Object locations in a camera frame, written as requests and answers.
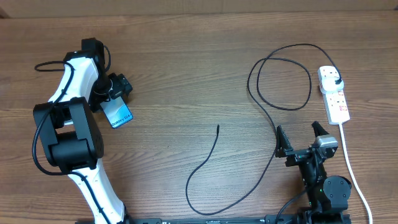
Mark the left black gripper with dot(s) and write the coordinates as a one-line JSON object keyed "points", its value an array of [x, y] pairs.
{"points": [[120, 84]]}

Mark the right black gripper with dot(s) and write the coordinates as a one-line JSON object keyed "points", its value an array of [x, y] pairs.
{"points": [[283, 146]]}

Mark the Samsung Galaxy smartphone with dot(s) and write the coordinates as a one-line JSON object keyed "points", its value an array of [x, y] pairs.
{"points": [[116, 112]]}

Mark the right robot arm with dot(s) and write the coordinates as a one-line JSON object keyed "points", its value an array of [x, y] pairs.
{"points": [[327, 195]]}

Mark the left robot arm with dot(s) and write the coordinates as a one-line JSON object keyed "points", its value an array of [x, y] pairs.
{"points": [[68, 141]]}

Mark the white charger plug adapter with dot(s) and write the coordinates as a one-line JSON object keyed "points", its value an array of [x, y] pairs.
{"points": [[329, 85]]}

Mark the white power strip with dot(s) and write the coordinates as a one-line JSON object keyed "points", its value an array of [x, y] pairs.
{"points": [[335, 103]]}

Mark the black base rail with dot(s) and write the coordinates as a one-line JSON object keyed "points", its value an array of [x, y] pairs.
{"points": [[214, 221]]}

